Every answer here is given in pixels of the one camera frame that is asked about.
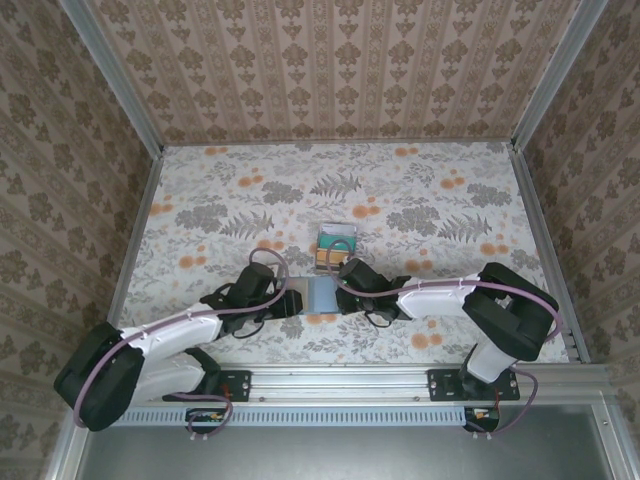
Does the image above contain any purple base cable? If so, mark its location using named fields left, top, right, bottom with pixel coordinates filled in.
left=469, top=370, right=541, bottom=442
left=162, top=392, right=235, bottom=444

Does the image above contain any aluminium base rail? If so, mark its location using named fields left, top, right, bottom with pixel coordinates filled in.
left=219, top=363, right=609, bottom=404

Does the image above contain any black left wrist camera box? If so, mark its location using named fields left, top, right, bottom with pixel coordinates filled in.
left=282, top=289, right=305, bottom=319

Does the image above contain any grey metal panel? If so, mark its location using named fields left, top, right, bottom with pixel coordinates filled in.
left=79, top=404, right=614, bottom=480

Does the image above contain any grey slotted cable duct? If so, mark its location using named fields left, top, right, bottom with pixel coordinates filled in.
left=107, top=407, right=469, bottom=427

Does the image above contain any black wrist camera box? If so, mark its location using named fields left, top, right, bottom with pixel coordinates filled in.
left=282, top=289, right=305, bottom=319
left=334, top=292, right=364, bottom=316

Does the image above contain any aluminium frame post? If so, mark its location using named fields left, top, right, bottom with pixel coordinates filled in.
left=63, top=0, right=166, bottom=156
left=509, top=0, right=609, bottom=151

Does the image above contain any floral table cover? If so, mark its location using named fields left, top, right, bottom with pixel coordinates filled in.
left=107, top=142, right=581, bottom=374

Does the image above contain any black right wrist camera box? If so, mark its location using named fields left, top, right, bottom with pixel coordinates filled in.
left=334, top=292, right=364, bottom=316

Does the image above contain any aluminium table side rail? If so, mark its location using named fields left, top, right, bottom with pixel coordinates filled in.
left=512, top=144, right=591, bottom=364
left=102, top=147, right=166, bottom=346

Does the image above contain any black connector module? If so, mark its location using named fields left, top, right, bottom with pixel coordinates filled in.
left=462, top=405, right=501, bottom=432
left=185, top=407, right=232, bottom=434

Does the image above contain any pale grey card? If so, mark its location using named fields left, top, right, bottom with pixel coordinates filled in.
left=319, top=221, right=358, bottom=239

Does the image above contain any blue card holder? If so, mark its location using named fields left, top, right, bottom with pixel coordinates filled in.
left=287, top=277, right=341, bottom=316

